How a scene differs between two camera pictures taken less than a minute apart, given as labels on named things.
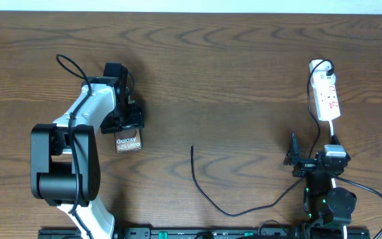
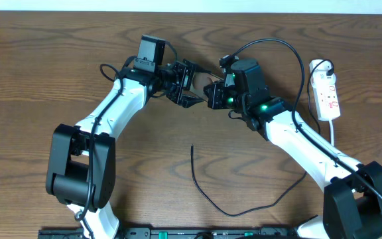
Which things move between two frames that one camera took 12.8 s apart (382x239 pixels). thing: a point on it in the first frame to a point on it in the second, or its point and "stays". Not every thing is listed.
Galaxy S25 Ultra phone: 128,139 to 199,80
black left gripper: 136,120 to 188,70
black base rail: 208,234 stays
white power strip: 327,101 stays
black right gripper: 305,166 to 214,96
